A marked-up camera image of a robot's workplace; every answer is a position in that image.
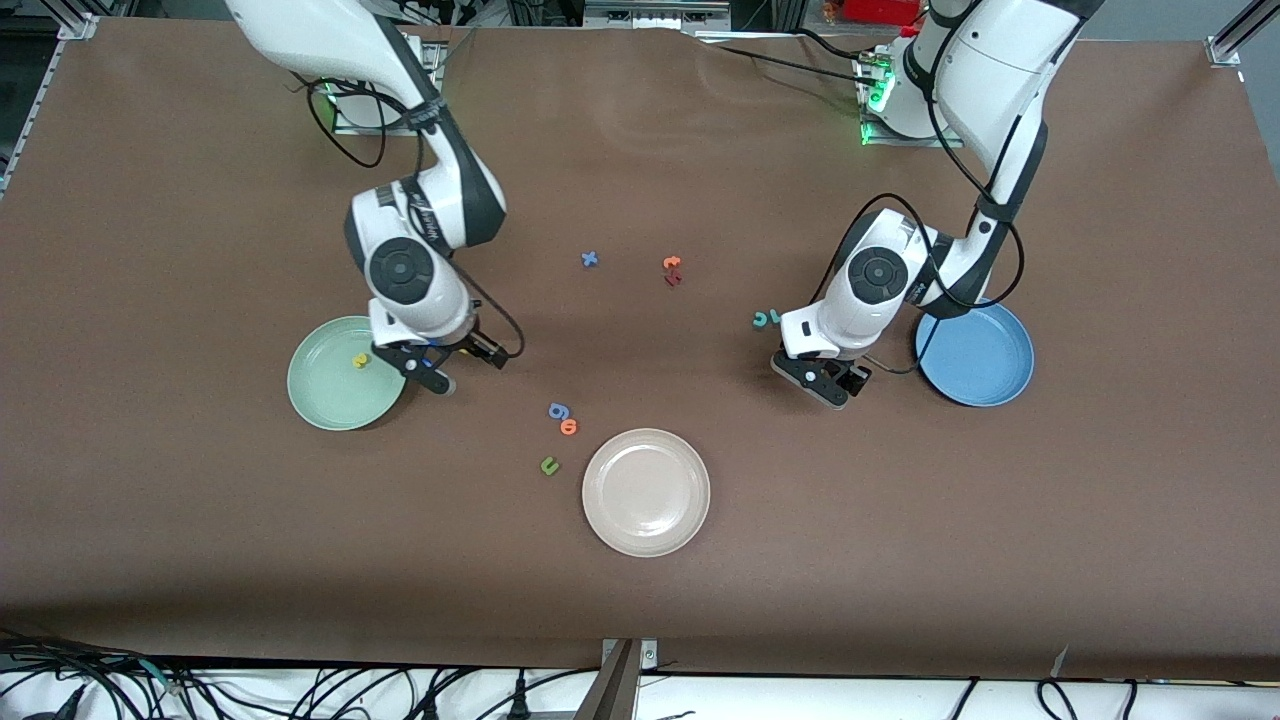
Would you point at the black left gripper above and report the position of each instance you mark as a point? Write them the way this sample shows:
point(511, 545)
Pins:
point(856, 377)

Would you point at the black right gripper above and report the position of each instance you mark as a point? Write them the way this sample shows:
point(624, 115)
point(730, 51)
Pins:
point(472, 345)

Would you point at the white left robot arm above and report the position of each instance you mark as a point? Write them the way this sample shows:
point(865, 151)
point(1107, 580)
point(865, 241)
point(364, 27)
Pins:
point(878, 272)

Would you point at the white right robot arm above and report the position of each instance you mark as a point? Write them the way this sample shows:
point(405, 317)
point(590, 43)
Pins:
point(400, 270)

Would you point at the blue plate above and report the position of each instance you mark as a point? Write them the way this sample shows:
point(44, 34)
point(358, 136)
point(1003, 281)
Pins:
point(985, 365)

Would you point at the light green plate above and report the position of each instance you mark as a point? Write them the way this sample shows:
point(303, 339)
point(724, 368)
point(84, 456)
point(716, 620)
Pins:
point(325, 385)

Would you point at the brown table cover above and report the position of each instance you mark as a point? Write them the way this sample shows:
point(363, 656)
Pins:
point(900, 560)

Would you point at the beige plate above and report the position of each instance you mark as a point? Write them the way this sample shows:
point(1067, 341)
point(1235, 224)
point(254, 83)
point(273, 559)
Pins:
point(646, 492)

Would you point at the small white paper tag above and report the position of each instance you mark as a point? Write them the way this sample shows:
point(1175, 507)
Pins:
point(1060, 660)

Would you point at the black power plug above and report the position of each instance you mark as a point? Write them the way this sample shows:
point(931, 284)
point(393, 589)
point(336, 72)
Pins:
point(519, 700)

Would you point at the dark metal beam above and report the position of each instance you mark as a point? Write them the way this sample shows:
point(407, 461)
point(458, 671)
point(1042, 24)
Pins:
point(610, 695)

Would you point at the red box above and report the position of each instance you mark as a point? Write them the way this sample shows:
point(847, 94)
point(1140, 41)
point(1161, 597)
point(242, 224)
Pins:
point(875, 10)

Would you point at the grey power strip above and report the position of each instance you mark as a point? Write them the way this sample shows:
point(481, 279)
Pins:
point(650, 15)

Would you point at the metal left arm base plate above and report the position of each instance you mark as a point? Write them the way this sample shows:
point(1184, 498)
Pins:
point(880, 140)

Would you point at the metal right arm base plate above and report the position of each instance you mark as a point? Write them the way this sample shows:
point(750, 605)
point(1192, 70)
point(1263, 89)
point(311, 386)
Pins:
point(345, 125)

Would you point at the grey metal clamp bracket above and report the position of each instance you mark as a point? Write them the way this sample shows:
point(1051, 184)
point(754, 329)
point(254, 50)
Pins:
point(648, 655)

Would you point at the aluminium corner bracket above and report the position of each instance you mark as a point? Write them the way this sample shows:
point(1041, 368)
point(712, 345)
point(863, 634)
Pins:
point(1222, 52)
point(78, 27)

